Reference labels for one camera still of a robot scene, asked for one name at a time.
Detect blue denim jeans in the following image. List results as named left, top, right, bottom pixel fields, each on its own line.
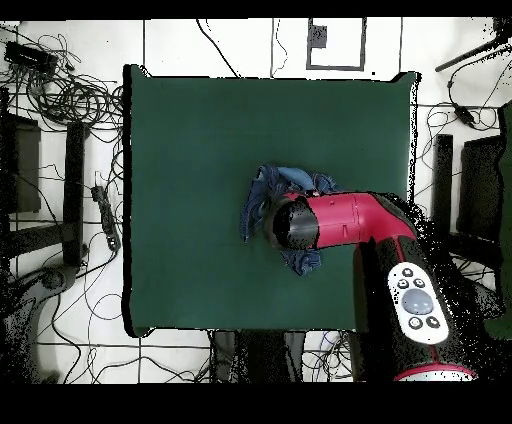
left=238, top=163, right=345, bottom=277

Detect dark green table cloth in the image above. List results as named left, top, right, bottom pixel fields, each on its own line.
left=122, top=63, right=421, bottom=338

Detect black power strip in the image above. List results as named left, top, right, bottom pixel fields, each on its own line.
left=90, top=184, right=122, bottom=252

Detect black upright bar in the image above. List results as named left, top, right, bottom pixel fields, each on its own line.
left=432, top=133, right=455, bottom=235
left=61, top=120, right=91, bottom=268

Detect black wheeled base leg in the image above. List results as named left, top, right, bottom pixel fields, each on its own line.
left=0, top=263, right=79, bottom=383

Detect black panel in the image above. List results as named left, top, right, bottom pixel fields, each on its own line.
left=456, top=134, right=505, bottom=241

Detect black power adapter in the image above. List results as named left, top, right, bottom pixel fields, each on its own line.
left=452, top=102, right=477, bottom=128

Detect black case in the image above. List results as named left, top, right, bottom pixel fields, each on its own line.
left=0, top=113, right=42, bottom=215

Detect black tripod leg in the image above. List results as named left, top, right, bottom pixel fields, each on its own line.
left=434, top=17, right=512, bottom=74

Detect black electronics box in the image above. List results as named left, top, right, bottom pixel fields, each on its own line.
left=3, top=40, right=59, bottom=75

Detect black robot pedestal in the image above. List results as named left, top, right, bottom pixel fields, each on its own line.
left=209, top=329, right=307, bottom=383

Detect gray square frame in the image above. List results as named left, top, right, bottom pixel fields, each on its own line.
left=305, top=17, right=367, bottom=72

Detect tangled black cables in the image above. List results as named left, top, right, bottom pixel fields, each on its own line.
left=0, top=23, right=125, bottom=133

